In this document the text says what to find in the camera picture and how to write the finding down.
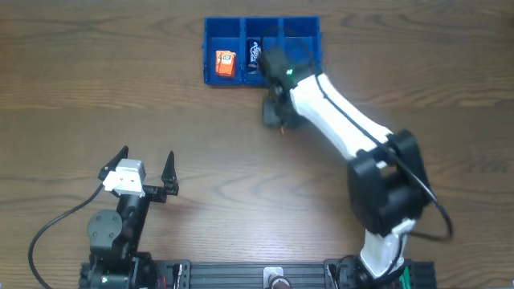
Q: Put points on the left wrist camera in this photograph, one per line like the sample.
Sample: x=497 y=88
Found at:
x=126 y=180

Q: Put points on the gold candy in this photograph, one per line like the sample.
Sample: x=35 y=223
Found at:
x=283 y=130

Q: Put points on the blue tray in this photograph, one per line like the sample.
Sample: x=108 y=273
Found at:
x=223 y=30

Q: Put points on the mounting rail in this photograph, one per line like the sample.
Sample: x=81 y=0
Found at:
x=233 y=275

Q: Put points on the blue candy pack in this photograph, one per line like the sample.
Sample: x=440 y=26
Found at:
x=253 y=56

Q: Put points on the orange candy box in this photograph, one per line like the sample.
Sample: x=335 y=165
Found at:
x=228 y=66
x=217 y=64

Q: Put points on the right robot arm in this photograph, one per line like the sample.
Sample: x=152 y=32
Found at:
x=333 y=116

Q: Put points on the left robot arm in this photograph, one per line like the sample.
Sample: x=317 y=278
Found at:
x=128 y=225

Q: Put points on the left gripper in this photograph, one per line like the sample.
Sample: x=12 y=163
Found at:
x=154 y=193

